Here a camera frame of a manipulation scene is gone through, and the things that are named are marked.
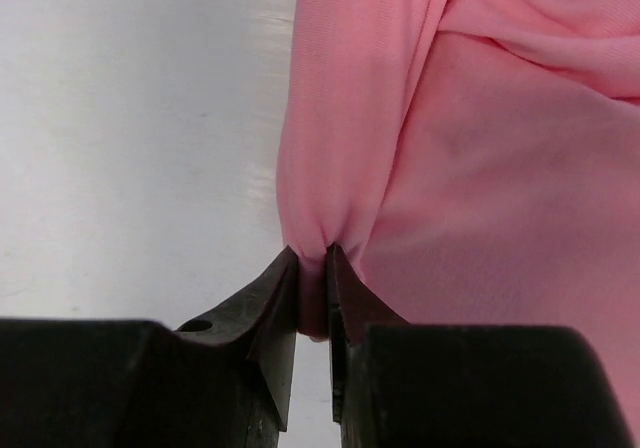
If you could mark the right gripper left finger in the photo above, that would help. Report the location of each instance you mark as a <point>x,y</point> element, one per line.
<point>222,379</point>

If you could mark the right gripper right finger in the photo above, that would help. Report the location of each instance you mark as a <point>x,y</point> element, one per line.
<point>398,384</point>

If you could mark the pink t shirt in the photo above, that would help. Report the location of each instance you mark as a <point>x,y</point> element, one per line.
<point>478,160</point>

